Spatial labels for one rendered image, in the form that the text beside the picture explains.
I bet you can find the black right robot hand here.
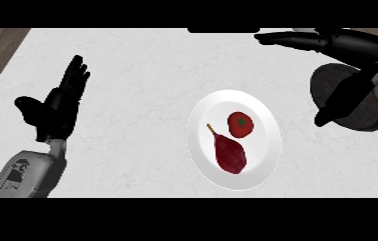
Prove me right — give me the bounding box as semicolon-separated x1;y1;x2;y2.
252;27;378;128

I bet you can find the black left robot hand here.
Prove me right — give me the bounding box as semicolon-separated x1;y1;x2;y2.
13;54;93;143

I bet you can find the dark grey pan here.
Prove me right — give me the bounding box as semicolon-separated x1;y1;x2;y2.
309;62;378;133

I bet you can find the red tomato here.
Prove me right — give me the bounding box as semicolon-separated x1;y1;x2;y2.
226;111;255;139

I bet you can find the white oval plate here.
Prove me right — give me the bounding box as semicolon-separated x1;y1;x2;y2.
185;89;283;192

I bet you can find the dark red pear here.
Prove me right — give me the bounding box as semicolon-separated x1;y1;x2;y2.
205;123;248;175

